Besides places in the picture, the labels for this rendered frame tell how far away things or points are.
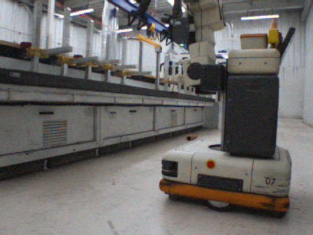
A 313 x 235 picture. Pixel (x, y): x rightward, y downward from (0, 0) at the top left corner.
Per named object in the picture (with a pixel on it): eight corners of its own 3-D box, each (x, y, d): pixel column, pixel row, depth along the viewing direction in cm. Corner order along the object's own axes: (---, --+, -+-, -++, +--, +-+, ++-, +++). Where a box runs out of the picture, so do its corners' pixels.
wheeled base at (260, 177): (284, 180, 161) (287, 145, 160) (288, 217, 105) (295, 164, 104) (191, 169, 192) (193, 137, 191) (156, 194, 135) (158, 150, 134)
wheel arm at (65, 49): (73, 53, 138) (73, 45, 138) (68, 52, 135) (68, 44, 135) (26, 59, 158) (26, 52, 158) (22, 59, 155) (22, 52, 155)
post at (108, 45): (110, 89, 214) (112, 33, 211) (107, 89, 210) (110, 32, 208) (106, 89, 215) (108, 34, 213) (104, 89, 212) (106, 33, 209)
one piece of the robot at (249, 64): (274, 161, 160) (279, 37, 156) (274, 184, 112) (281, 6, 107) (226, 157, 175) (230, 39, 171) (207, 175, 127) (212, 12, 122)
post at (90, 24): (91, 82, 191) (93, 20, 189) (87, 81, 188) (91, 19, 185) (87, 82, 193) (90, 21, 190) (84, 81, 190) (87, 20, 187)
